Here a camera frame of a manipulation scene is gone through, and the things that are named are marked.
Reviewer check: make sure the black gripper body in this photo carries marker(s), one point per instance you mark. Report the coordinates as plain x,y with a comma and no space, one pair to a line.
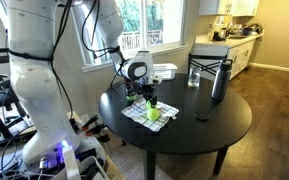
143,86

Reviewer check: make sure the yellow-green tennis ball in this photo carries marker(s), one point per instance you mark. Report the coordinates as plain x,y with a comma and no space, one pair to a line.
148,105
153,114

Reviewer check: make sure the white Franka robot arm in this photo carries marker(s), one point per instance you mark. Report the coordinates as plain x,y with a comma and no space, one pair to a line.
34,83

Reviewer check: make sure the tennis ball inside container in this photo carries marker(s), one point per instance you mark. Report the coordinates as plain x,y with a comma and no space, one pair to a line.
131,97

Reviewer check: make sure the checkered dish cloth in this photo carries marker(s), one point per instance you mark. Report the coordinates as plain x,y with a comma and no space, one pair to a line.
135,113

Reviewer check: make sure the white plastic basket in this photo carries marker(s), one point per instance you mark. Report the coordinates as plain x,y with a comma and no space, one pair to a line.
167,70

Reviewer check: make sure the round black table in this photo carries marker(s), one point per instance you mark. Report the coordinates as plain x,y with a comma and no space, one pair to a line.
184,133

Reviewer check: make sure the clear glass mug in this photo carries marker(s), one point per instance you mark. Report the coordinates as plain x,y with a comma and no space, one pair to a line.
194,79

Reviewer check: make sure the black round lid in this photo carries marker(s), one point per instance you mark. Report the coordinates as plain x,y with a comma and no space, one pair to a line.
202,116

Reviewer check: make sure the black wooden chair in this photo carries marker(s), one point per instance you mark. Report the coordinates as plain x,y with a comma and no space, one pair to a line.
205,63

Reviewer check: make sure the white framed window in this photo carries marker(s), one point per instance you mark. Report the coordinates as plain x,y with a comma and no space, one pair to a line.
164,23

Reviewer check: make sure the dark metal water bottle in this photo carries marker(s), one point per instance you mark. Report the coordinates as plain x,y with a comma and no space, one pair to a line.
221,81

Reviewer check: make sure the white kitchen counter cabinet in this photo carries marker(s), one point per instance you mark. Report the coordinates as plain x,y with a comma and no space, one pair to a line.
237,53

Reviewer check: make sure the counter kettle and appliances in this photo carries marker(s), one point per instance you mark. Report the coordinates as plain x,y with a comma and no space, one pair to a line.
224,33

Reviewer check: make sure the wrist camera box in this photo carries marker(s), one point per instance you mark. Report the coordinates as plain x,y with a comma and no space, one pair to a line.
157,79

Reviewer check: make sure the white wall cabinets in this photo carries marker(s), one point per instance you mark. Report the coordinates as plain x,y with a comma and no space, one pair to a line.
229,7

